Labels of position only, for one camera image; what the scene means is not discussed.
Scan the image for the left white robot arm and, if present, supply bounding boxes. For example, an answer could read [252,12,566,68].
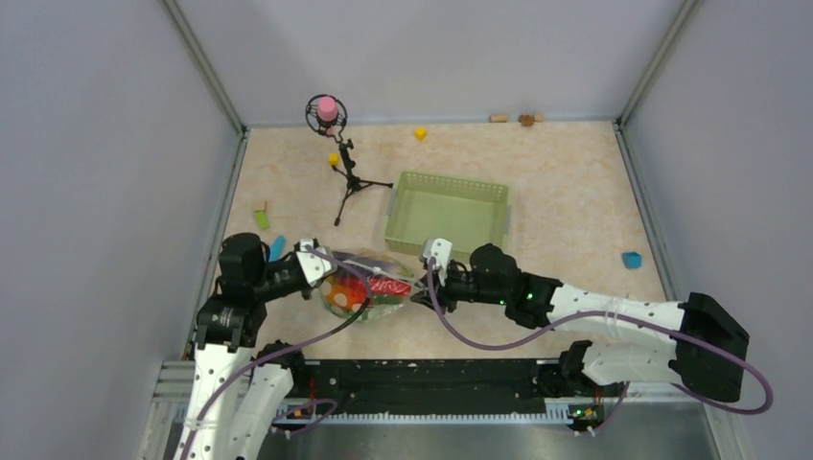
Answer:
[174,233,331,459]

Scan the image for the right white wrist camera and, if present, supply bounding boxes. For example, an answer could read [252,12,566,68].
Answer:
[419,238,453,268]

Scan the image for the green wooden block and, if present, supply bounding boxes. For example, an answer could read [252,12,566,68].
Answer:
[253,211,270,231]

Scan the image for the purple toy eggplant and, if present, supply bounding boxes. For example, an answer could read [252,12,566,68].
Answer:
[334,251,401,271]

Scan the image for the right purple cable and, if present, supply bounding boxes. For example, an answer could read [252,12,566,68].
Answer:
[427,259,775,417]

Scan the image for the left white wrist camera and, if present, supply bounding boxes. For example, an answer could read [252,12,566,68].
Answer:
[294,239,337,288]

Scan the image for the red orange toy pepper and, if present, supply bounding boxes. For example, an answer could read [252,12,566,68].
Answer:
[319,274,367,316]

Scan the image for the red toy chili pepper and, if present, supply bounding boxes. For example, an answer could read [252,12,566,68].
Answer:
[368,277,412,297]

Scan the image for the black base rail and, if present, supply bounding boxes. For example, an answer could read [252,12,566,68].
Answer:
[272,358,605,421]

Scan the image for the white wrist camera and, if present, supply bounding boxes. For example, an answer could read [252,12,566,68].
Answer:
[419,238,453,268]
[294,239,337,288]

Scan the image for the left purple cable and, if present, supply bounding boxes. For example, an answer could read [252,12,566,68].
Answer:
[179,247,376,460]

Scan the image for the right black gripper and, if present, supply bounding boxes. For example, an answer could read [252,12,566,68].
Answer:
[411,259,508,313]

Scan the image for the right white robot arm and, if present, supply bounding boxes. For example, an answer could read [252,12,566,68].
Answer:
[413,238,750,403]

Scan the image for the brown cork piece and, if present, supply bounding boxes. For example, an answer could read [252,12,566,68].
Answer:
[518,114,536,127]

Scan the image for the clear zip top bag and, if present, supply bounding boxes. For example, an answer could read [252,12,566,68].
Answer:
[325,249,426,322]

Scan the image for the blue toy block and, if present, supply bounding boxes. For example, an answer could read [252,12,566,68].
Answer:
[621,251,643,270]

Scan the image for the light green plastic basket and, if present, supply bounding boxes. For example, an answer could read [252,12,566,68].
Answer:
[383,171,511,259]

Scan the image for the pink microphone on tripod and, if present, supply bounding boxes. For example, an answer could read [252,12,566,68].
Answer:
[305,94,394,226]

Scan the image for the blue cylinder toy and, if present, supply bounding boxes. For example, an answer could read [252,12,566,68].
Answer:
[267,235,286,262]

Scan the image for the purple cable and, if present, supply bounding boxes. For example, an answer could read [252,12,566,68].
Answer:
[427,259,775,417]
[179,247,376,460]

